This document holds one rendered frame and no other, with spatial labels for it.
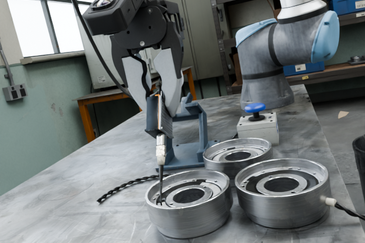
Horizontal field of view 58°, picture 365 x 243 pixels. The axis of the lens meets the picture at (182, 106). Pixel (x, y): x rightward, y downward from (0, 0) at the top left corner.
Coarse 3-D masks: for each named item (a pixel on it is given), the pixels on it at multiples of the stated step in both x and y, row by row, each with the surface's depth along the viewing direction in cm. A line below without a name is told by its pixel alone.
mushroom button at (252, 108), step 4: (252, 104) 63; (256, 104) 62; (260, 104) 62; (264, 104) 62; (244, 108) 63; (248, 108) 62; (252, 108) 61; (256, 108) 61; (260, 108) 61; (264, 108) 62; (248, 112) 62; (252, 112) 62; (256, 112) 63; (256, 116) 63
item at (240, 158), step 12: (216, 144) 54; (228, 144) 55; (240, 144) 55; (252, 144) 54; (264, 144) 52; (204, 156) 50; (228, 156) 52; (240, 156) 52; (252, 156) 49; (264, 156) 46; (216, 168) 47; (228, 168) 46; (240, 168) 45
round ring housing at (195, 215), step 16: (176, 176) 45; (192, 176) 45; (208, 176) 44; (224, 176) 41; (176, 192) 42; (192, 192) 43; (208, 192) 40; (224, 192) 37; (160, 208) 36; (176, 208) 35; (192, 208) 35; (208, 208) 36; (224, 208) 37; (160, 224) 37; (176, 224) 36; (192, 224) 36; (208, 224) 37
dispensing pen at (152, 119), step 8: (160, 80) 46; (160, 88) 45; (152, 104) 43; (152, 112) 42; (152, 120) 42; (152, 128) 41; (152, 136) 44; (160, 136) 42; (160, 144) 42; (160, 152) 41; (160, 160) 41; (160, 168) 41; (160, 176) 41; (160, 184) 40; (160, 192) 40; (160, 200) 40
